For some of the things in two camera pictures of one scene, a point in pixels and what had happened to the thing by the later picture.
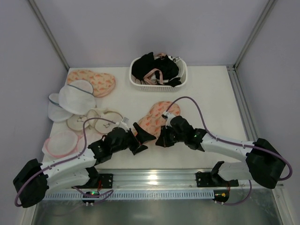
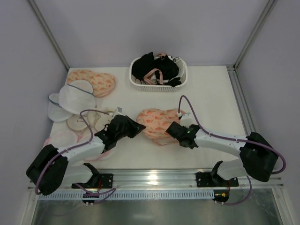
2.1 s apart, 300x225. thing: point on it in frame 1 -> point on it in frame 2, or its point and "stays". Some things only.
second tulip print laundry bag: (103, 84) stays
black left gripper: (132, 142) -> (129, 126)
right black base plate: (206, 179) stays
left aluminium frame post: (49, 33) stays
